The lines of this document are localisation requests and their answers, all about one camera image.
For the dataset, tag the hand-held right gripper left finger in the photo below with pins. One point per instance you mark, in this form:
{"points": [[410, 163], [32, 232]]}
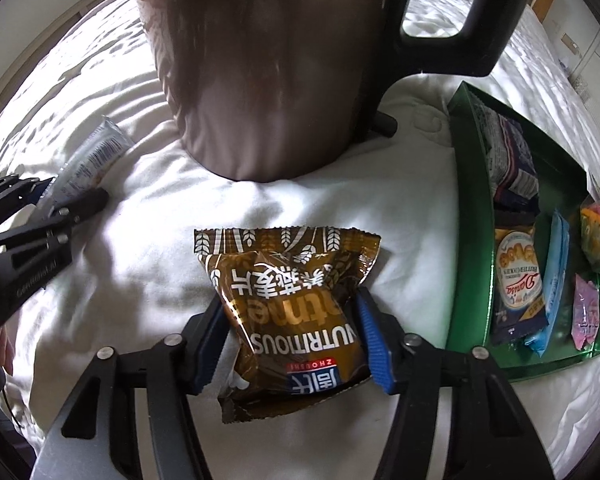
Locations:
{"points": [[210, 345]]}

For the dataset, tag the brown oatmeal packet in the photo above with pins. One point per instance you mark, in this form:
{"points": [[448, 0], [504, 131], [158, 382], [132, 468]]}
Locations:
{"points": [[285, 310]]}

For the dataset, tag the green tray box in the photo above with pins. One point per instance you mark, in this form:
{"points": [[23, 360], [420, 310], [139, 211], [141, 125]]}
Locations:
{"points": [[472, 220]]}

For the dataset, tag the navy blue snack packet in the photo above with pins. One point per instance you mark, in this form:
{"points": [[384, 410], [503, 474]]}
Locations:
{"points": [[512, 160]]}

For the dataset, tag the white and blue snack packet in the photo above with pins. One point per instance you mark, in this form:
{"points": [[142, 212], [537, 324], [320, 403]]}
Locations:
{"points": [[87, 165]]}

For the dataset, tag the light blue snack packet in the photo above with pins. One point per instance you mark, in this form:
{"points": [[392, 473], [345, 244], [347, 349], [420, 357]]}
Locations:
{"points": [[555, 270]]}

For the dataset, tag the butter cookie packet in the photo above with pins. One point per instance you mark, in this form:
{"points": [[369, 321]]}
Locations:
{"points": [[520, 285]]}

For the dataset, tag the wall socket plate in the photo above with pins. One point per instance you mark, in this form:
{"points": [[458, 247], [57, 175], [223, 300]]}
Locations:
{"points": [[571, 43]]}

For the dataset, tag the pink snack packet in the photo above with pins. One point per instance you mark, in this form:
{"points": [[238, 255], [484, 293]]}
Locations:
{"points": [[585, 310]]}

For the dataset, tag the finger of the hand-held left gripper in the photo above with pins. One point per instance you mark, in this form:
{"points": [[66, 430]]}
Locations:
{"points": [[65, 215], [15, 190]]}

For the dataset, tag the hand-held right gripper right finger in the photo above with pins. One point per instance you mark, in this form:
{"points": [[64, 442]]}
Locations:
{"points": [[375, 345]]}

